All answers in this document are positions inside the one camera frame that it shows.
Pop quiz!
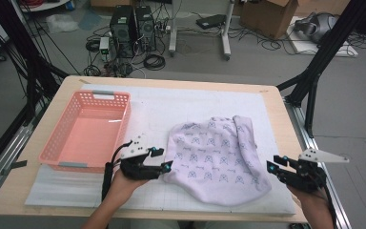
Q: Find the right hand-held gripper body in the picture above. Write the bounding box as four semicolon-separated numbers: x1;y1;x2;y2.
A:
278;148;351;194

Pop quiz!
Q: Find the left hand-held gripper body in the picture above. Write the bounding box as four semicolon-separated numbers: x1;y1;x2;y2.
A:
118;135;164;181

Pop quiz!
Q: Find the lavender printed towel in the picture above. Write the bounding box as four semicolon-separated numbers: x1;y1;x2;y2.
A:
162;114;273;207

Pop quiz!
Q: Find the pink plastic basket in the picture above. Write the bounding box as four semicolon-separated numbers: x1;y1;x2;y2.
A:
37;89;132;175

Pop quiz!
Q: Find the person's left hand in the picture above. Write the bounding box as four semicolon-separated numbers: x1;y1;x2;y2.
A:
106;171;150;208

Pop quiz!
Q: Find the person's right hand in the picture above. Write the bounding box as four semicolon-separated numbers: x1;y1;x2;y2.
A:
287;185;332;213

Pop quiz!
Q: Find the white grid foam mat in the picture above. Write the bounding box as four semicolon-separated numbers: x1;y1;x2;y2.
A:
24;83;297;217

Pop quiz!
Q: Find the person's grey clothing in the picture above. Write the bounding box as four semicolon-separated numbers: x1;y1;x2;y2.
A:
128;219;249;229

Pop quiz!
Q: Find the white flat board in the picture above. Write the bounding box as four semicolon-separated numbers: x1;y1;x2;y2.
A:
286;15;359;58

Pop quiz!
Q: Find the white power adapter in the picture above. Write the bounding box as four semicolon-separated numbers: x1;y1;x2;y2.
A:
98;36;111;62

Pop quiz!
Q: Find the white-legged desk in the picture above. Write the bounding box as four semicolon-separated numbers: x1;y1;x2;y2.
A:
168;0;236;62

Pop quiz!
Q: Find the white power strip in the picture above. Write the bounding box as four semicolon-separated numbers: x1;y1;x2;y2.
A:
156;20;173;36

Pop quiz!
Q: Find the black computer tower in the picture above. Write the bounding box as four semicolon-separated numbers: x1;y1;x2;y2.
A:
109;4;137;60
134;5;158;53

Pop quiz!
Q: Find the grey rounded device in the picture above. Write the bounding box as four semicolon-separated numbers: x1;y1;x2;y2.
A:
294;11;339;44

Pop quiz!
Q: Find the black flat device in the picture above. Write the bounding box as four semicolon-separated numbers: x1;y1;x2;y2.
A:
195;13;228;31

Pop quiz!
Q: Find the open cardboard box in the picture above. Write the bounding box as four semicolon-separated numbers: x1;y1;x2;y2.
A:
238;0;300;40

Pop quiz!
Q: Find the blue sheet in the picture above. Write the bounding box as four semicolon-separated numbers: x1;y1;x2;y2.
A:
77;9;103;31

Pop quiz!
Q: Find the clear plastic bag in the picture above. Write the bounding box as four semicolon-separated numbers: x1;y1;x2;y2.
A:
46;12;81;34

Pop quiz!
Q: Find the large closed cardboard box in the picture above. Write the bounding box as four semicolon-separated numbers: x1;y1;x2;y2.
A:
295;0;353;16

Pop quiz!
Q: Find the white round table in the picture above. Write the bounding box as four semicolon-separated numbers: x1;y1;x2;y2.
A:
18;0;71;13

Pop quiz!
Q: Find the aluminium rail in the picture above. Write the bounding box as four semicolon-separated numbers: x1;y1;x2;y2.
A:
284;98;353;229
0;122;34;208

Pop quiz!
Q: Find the black sleeved left gripper cable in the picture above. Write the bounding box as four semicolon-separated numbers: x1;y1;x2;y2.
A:
100;141;133;203

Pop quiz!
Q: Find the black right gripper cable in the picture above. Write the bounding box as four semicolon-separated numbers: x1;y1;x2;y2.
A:
322;185;338;229

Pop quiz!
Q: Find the coil of black cable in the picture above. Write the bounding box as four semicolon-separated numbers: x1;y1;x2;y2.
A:
142;52;167;72

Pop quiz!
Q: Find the black frame post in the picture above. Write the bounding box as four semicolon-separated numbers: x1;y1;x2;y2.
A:
275;0;366;139
0;0;71;179

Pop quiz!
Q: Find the red cable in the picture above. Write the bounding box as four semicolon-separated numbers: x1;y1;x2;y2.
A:
20;0;46;10

